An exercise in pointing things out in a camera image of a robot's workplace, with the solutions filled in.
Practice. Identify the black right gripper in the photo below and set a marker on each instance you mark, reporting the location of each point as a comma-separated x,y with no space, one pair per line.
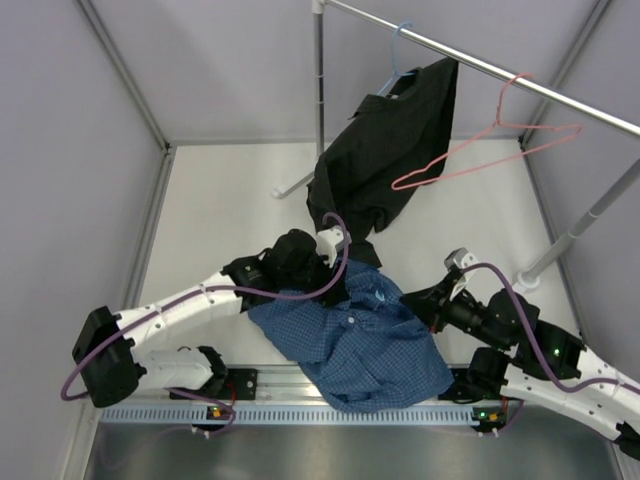
433,305

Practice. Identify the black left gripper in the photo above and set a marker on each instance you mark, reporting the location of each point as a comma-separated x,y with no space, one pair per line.
338,293

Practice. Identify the blue checked shirt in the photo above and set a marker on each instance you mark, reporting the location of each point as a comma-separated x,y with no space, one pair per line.
366,354

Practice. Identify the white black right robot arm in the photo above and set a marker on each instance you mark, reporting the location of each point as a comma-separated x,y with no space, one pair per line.
528,359

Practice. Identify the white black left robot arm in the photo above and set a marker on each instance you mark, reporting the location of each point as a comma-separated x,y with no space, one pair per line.
119,354

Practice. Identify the black pinstriped shirt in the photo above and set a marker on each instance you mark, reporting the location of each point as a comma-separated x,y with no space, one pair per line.
388,137

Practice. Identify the white left rack foot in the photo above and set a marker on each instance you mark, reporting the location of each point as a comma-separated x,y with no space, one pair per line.
282,191

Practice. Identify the silver right rack pole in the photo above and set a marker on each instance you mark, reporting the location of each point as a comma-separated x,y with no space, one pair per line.
567,239

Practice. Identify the silver rack pole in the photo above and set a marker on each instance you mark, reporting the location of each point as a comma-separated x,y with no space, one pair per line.
318,24
567,239

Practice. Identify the silver clothes rack top bar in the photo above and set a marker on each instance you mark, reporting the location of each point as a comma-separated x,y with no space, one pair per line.
546,93

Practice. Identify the silver left rack pole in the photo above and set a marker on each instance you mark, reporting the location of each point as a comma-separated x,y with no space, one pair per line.
318,24

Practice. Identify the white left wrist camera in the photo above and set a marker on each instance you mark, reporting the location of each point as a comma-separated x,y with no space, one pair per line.
330,243

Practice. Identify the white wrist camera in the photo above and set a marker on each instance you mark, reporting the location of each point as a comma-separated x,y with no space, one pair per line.
459,262
330,243

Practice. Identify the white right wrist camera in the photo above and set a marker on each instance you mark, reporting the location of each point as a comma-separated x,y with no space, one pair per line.
459,262

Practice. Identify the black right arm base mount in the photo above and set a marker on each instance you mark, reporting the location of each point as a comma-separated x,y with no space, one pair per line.
463,391

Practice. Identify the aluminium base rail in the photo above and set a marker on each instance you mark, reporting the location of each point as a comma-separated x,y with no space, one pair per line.
289,383

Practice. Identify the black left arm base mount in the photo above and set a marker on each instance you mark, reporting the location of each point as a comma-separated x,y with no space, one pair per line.
236,384

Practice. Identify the grey slotted cable duct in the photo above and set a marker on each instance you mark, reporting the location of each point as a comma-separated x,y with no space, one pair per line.
269,415

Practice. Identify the blue wire hanger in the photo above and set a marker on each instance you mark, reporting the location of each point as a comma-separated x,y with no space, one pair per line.
396,72

